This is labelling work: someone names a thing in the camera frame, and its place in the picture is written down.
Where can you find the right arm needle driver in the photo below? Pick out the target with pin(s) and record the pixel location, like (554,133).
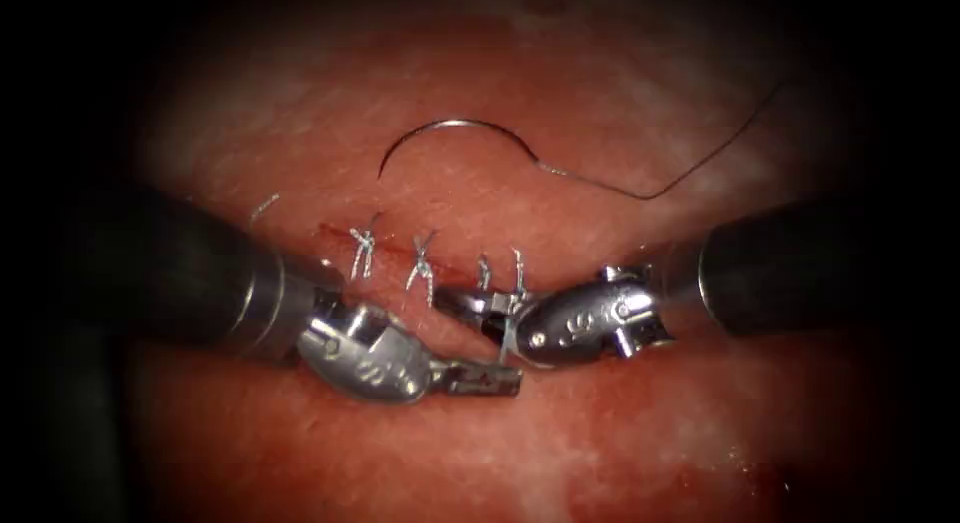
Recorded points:
(585,320)

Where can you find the left arm needle driver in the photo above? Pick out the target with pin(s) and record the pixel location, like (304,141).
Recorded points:
(367,358)

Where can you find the right arm needle driver jaw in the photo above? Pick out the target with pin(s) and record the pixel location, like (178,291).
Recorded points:
(496,334)
(472,304)

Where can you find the left arm needle driver jaw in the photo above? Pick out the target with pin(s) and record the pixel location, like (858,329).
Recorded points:
(480,373)
(487,389)

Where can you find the blue thread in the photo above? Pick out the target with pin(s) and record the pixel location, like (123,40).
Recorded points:
(643,198)

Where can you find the dark right arm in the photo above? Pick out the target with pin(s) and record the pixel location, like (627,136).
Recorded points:
(787,268)

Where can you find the dark left arm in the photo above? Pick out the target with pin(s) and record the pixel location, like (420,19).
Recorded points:
(187,268)

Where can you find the tissue pad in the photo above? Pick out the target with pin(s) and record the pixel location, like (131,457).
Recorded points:
(480,455)

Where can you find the curved steel needle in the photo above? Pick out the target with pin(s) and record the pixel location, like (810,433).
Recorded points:
(457,121)

